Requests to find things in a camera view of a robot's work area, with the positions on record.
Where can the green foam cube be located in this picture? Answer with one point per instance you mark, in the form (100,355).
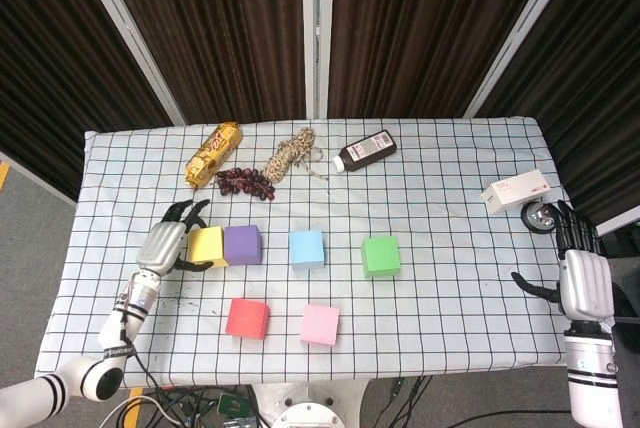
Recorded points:
(381,257)

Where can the green circuit board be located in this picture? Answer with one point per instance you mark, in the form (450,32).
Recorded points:
(231,404)

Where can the white partition frame post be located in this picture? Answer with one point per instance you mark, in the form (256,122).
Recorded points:
(523,30)
(317,23)
(127,30)

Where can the gold snack packet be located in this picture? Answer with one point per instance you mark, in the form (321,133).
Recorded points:
(212,155)

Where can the red foam cube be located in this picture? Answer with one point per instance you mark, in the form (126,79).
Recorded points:
(246,319)

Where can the dark red grape bunch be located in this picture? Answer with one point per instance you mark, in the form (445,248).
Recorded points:
(245,184)

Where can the light blue foam cube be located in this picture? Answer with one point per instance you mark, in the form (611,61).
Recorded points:
(307,249)

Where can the dark brown curtain panel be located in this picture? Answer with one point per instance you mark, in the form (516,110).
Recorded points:
(50,73)
(225,23)
(425,23)
(600,73)

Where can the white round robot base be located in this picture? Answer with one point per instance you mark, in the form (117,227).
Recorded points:
(310,408)

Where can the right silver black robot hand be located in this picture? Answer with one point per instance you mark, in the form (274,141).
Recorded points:
(587,288)

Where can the purple foam cube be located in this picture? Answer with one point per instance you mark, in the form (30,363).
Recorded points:
(242,245)

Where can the yellow foam cube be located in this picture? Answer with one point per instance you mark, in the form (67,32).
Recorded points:
(207,245)

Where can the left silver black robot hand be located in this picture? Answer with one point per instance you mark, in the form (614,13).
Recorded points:
(160,248)

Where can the brown bottle white cap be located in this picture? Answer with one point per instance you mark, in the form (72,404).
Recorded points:
(367,150)

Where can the white carton box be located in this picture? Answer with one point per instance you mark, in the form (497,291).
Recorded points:
(515,193)

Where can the pink foam cube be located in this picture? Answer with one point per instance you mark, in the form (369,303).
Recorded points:
(320,324)

